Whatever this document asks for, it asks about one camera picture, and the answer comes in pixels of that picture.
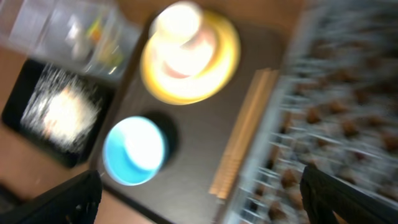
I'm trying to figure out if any white paper cup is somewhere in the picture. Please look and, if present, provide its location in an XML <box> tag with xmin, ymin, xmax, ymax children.
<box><xmin>149</xmin><ymin>1</ymin><xmax>203</xmax><ymax>45</ymax></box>

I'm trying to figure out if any light blue bowl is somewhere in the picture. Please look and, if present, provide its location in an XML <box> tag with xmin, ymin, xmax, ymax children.
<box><xmin>102</xmin><ymin>116</ymin><xmax>169</xmax><ymax>186</ymax></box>

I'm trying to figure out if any dark brown serving tray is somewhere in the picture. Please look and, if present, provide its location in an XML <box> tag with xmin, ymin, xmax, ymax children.
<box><xmin>90</xmin><ymin>21</ymin><xmax>284</xmax><ymax>223</ymax></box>

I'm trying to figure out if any black plastic tray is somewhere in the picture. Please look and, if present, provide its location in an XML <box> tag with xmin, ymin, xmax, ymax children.
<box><xmin>1</xmin><ymin>59</ymin><xmax>115</xmax><ymax>167</ymax></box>

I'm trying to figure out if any white tissue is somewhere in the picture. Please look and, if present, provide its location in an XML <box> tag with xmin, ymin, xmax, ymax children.
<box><xmin>65</xmin><ymin>21</ymin><xmax>93</xmax><ymax>61</ymax></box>

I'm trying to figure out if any clear plastic waste bin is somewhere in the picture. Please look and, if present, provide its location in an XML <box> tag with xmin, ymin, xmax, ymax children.
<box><xmin>1</xmin><ymin>0</ymin><xmax>142</xmax><ymax>83</ymax></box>

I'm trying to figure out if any green orange snack wrapper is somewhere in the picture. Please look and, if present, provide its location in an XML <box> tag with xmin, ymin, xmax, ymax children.
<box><xmin>86</xmin><ymin>16</ymin><xmax>124</xmax><ymax>67</ymax></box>

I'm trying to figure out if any grey dishwasher rack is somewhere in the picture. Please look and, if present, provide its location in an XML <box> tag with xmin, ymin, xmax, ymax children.
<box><xmin>221</xmin><ymin>0</ymin><xmax>397</xmax><ymax>223</ymax></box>

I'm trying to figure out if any pink bowl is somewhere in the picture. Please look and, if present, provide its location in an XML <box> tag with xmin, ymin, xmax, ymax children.
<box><xmin>151</xmin><ymin>25</ymin><xmax>218</xmax><ymax>78</ymax></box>

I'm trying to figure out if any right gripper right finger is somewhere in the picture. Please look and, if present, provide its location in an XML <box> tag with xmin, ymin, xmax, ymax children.
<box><xmin>300</xmin><ymin>166</ymin><xmax>397</xmax><ymax>224</ymax></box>

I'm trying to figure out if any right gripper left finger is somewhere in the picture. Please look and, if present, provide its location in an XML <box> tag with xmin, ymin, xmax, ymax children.
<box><xmin>1</xmin><ymin>170</ymin><xmax>103</xmax><ymax>224</ymax></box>

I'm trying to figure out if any white rice pile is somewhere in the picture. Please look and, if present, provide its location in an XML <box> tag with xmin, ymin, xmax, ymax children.
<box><xmin>21</xmin><ymin>64</ymin><xmax>104</xmax><ymax>153</ymax></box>

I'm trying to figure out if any yellow plate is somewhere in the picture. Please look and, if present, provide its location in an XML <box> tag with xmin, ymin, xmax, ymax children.
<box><xmin>140</xmin><ymin>10</ymin><xmax>241</xmax><ymax>105</ymax></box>

